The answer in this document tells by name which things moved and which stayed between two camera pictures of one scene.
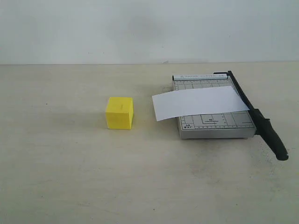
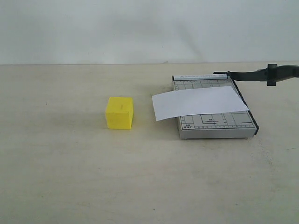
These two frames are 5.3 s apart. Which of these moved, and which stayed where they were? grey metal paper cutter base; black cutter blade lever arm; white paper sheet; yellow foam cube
Moved: black cutter blade lever arm
Stayed: white paper sheet; grey metal paper cutter base; yellow foam cube
